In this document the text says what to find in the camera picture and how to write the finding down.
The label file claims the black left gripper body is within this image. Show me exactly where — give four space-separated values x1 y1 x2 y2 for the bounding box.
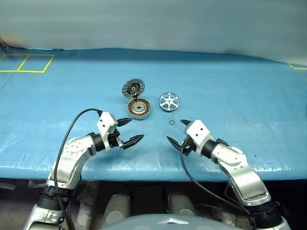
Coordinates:
108 129 124 150

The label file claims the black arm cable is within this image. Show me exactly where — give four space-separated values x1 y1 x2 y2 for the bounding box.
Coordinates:
179 143 259 230
53 108 104 230

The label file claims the finned silver motor end cap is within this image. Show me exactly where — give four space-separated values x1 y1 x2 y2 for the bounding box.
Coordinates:
121 77 146 100

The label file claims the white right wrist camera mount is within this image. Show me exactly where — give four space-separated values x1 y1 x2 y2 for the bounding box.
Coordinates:
184 119 214 157

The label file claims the copper wound motor stator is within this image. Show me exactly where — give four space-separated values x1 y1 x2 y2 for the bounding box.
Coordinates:
125 99 152 121

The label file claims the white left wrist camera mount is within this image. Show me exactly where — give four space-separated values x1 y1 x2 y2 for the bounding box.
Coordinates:
96 111 119 140

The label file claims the grey rounded robot leg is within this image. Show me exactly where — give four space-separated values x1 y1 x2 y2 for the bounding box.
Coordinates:
166 193 199 217
104 194 131 228

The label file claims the grey robot torso with emblem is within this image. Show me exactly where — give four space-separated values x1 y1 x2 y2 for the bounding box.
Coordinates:
99 213 210 230

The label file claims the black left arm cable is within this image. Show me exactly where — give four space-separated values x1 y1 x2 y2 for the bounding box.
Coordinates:
53 108 104 230

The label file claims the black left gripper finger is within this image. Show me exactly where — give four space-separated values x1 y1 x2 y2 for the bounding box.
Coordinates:
121 134 145 150
116 117 133 127

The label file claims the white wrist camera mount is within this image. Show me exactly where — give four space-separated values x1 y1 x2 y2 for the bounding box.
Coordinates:
96 111 119 140
184 119 214 157

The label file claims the blue plastic table cover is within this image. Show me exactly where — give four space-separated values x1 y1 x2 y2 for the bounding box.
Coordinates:
0 46 307 182

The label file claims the silver spoked rotor cap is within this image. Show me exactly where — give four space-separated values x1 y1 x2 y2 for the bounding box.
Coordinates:
158 92 180 114

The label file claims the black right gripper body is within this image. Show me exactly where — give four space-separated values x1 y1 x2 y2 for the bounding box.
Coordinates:
181 136 196 157

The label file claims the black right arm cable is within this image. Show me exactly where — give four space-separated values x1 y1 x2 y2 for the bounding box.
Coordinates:
179 143 259 230

